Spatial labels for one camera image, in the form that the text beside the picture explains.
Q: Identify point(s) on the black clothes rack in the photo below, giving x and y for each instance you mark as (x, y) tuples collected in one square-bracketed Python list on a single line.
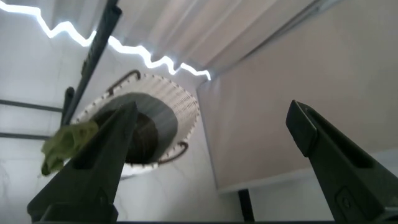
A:
[(99, 40)]

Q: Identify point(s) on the white laundry basket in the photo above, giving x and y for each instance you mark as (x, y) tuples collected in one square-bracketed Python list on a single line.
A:
[(177, 102)]

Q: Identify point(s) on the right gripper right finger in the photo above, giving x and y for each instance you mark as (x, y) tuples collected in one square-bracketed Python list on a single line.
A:
[(351, 177)]

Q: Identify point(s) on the green garment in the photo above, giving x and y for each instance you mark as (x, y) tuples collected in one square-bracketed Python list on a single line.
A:
[(65, 143)]

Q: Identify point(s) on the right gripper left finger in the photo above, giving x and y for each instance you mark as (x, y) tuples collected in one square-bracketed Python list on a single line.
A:
[(87, 177)]

